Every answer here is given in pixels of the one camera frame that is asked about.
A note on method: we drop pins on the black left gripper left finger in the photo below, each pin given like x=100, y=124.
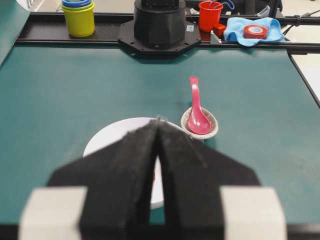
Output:
x=119, y=181

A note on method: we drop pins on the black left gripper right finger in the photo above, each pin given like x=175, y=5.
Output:
x=192, y=174

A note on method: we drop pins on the pink plastic spoon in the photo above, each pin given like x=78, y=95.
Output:
x=197, y=121

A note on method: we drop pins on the black right robot arm base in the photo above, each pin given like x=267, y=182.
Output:
x=159, y=27

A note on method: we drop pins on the white round bowl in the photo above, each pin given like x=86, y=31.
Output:
x=115, y=132

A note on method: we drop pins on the speckled teardrop spoon rest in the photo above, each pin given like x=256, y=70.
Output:
x=201, y=137

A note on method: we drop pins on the small red box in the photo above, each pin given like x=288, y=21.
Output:
x=219, y=29

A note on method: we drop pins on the light blue cloth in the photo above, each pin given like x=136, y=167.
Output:
x=235, y=26

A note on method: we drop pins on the red tape roll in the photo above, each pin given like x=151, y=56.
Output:
x=255, y=32

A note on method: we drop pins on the red plastic cup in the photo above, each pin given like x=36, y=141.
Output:
x=209, y=15

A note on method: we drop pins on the stacked yellow-green blue cups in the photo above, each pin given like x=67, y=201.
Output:
x=79, y=17

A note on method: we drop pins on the black aluminium frame rail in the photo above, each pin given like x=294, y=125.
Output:
x=110, y=28

